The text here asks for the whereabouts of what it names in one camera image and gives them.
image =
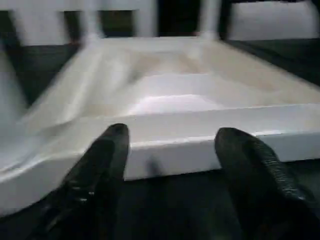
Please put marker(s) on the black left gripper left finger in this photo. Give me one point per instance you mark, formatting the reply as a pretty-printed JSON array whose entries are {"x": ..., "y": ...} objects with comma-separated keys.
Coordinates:
[{"x": 95, "y": 180}]

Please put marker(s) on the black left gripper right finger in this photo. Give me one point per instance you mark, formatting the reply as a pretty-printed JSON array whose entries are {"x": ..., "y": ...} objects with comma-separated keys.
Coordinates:
[{"x": 262, "y": 190}]

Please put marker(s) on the white plastic table top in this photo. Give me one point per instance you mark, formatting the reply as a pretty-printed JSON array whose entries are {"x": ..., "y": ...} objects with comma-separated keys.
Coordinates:
[{"x": 175, "y": 87}]

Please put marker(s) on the black table mat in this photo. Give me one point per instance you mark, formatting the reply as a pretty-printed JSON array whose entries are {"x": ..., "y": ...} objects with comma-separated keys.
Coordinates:
[{"x": 175, "y": 205}]

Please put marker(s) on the white plastic seat panel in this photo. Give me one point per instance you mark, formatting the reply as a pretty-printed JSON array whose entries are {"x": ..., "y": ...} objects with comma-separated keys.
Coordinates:
[{"x": 275, "y": 22}]

